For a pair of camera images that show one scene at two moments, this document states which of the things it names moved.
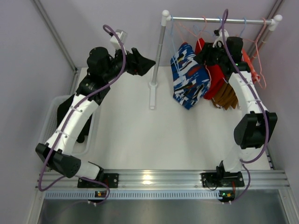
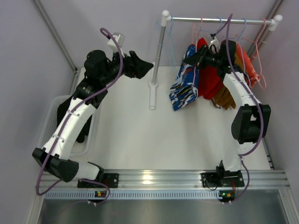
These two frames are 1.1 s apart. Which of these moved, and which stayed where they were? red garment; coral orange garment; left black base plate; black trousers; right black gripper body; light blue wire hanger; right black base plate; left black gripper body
Moved: red garment; light blue wire hanger
Stayed: coral orange garment; left black base plate; right black gripper body; right black base plate; left black gripper body; black trousers
